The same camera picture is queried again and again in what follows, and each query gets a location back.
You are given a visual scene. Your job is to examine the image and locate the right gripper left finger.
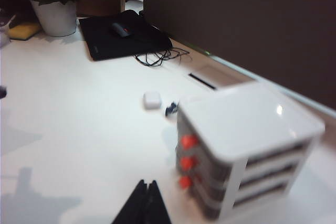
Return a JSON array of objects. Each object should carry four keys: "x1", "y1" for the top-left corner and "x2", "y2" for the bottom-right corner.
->
[{"x1": 111, "y1": 179, "x2": 152, "y2": 224}]

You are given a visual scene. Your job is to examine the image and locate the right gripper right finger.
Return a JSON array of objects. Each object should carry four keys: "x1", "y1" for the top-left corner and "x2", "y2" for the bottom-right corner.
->
[{"x1": 148, "y1": 179, "x2": 173, "y2": 224}]

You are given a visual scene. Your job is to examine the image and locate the grey translucent drawer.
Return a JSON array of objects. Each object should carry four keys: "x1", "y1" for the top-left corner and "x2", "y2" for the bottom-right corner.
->
[
  {"x1": 176, "y1": 113, "x2": 311, "y2": 168},
  {"x1": 177, "y1": 153, "x2": 303, "y2": 191},
  {"x1": 178, "y1": 174, "x2": 292, "y2": 221}
]

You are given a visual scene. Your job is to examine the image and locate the small black blue clip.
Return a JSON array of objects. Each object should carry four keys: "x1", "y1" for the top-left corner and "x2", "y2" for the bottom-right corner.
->
[{"x1": 164, "y1": 101, "x2": 180, "y2": 118}]

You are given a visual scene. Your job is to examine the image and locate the white earbuds case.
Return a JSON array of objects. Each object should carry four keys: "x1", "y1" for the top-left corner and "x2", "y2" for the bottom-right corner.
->
[{"x1": 142, "y1": 91, "x2": 161, "y2": 110}]

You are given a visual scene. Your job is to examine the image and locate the black mouse pad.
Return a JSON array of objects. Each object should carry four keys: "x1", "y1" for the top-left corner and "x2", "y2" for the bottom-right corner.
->
[{"x1": 78, "y1": 9, "x2": 173, "y2": 62}]

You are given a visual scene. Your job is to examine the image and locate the black computer mouse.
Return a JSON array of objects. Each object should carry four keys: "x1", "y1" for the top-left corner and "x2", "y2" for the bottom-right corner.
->
[{"x1": 109, "y1": 22, "x2": 133, "y2": 38}]

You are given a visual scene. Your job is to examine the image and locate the white plant pot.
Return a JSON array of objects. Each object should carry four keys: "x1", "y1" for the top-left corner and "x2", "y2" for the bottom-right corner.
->
[{"x1": 29, "y1": 0, "x2": 78, "y2": 38}]

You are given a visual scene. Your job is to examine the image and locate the brown desk partition panel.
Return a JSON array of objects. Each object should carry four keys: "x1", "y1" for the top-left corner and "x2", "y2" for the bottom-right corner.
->
[{"x1": 143, "y1": 0, "x2": 336, "y2": 118}]

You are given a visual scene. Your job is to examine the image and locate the yellow sponge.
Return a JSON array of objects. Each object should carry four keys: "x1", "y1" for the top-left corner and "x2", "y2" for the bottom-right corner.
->
[{"x1": 7, "y1": 22, "x2": 41, "y2": 42}]

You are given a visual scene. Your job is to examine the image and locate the white drawer cabinet frame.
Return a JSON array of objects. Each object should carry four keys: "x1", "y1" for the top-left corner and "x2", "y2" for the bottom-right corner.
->
[{"x1": 176, "y1": 82, "x2": 327, "y2": 221}]

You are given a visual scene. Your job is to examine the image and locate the desk cable port cover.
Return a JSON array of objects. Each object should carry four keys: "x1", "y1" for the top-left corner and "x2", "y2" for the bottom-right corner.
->
[{"x1": 181, "y1": 65, "x2": 253, "y2": 91}]

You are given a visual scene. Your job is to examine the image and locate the black tangled cables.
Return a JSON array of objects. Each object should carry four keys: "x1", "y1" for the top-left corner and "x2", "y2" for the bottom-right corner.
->
[{"x1": 134, "y1": 46, "x2": 191, "y2": 68}]

